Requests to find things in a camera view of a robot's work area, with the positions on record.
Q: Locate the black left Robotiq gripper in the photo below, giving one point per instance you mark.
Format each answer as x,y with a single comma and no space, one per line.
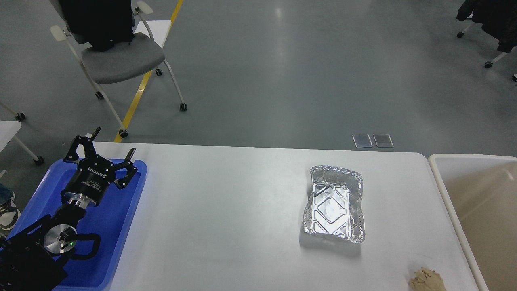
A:
91,180

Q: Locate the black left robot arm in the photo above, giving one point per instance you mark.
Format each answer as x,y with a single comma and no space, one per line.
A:
34,259

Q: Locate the blue plastic tray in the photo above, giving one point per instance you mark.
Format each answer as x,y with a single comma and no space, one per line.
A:
111,220

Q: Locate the white side table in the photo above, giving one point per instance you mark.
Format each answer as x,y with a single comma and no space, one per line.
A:
11,131

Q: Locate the grey white sneaker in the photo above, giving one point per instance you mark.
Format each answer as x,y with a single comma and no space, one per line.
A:
9,212

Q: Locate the grey office chair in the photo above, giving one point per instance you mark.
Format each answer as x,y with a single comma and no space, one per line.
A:
122,62

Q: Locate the black jacket on chair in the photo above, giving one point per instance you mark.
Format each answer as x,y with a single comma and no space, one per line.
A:
102,23

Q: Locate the aluminium foil tray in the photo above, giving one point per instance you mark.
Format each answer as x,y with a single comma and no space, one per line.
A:
334,207

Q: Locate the left floor outlet plate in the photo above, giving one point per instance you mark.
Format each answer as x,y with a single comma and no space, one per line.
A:
362,140

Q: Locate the floor outlet plate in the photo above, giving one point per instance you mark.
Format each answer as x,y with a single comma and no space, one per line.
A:
362,140
383,140

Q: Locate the right floor outlet plate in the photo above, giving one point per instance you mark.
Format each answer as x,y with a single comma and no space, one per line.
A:
383,140

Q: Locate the crumpled brown paper napkin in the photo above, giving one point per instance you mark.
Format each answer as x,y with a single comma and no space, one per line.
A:
426,280

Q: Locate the beige plastic bin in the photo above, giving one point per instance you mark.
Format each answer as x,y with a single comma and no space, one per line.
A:
480,195

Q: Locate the chair with dark coat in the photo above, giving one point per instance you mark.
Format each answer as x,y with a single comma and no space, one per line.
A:
498,18

